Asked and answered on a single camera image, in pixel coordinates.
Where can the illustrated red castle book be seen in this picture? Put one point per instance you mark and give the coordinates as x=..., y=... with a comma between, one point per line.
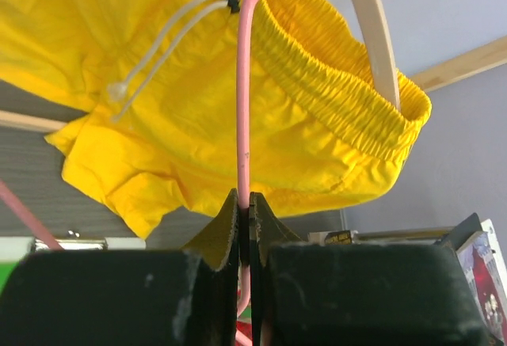
x=476, y=257

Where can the white wooden hanger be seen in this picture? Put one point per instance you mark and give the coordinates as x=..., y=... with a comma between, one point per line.
x=375, y=32

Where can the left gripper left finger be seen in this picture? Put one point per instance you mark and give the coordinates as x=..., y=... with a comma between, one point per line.
x=128, y=297

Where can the yellow shorts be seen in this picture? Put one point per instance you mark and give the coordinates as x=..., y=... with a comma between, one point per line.
x=156, y=82

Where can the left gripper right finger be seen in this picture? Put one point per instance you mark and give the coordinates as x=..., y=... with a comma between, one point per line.
x=361, y=294

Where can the green clipboard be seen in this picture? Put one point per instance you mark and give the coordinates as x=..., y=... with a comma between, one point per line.
x=14, y=249

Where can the wooden clothes rack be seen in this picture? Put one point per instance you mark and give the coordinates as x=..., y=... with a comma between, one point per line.
x=461, y=67

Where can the pink wire hanger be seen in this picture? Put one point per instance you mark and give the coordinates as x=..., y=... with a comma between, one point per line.
x=245, y=9

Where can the black hardcover book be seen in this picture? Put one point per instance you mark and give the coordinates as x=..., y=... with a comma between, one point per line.
x=338, y=237

